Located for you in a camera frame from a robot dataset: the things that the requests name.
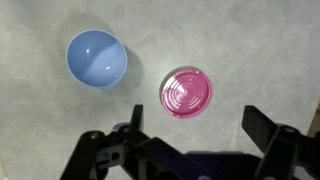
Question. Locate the pink round plastic lid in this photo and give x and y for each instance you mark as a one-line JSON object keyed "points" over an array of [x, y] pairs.
{"points": [[186, 93]]}

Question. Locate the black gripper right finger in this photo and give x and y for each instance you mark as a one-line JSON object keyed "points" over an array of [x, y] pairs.
{"points": [[283, 150]]}

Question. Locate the blue plastic bowl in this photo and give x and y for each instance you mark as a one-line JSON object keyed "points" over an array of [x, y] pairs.
{"points": [[96, 60]]}

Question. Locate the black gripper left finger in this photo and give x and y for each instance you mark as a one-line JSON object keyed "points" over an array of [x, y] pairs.
{"points": [[100, 156]]}

